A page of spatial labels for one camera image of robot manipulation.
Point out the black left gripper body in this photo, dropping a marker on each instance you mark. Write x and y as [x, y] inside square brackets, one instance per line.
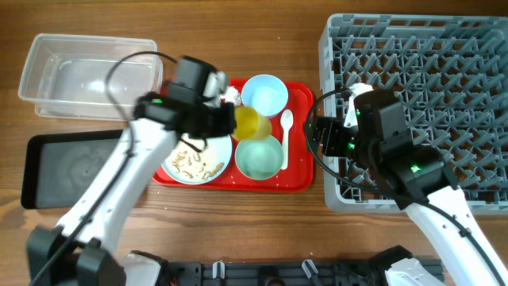
[217, 121]

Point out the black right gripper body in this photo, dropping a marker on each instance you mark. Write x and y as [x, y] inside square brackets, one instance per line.
[340, 141]

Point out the yellow plastic cup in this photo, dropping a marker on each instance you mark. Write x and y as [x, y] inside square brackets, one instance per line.
[250, 124]

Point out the mint green bowl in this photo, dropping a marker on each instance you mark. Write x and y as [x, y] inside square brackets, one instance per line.
[259, 159]

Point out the light blue bowl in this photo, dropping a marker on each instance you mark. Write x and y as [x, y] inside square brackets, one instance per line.
[266, 94]

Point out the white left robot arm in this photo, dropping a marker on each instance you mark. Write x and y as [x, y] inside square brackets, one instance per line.
[80, 249]

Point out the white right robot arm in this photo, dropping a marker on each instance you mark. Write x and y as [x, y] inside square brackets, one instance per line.
[416, 177]

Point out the grey dishwasher rack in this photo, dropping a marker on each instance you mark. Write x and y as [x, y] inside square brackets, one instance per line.
[450, 74]

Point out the light blue plate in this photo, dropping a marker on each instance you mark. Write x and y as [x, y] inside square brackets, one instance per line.
[221, 147]

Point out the crumpled white tissue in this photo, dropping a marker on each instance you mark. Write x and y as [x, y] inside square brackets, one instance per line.
[232, 95]

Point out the white plastic spoon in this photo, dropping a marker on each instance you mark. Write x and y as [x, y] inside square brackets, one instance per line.
[286, 121]

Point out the red plastic tray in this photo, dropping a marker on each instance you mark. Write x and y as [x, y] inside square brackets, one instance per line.
[296, 178]

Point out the clear plastic bin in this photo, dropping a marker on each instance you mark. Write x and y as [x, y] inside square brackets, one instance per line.
[64, 75]

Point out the black plastic bin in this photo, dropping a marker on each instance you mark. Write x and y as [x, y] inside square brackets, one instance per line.
[59, 168]

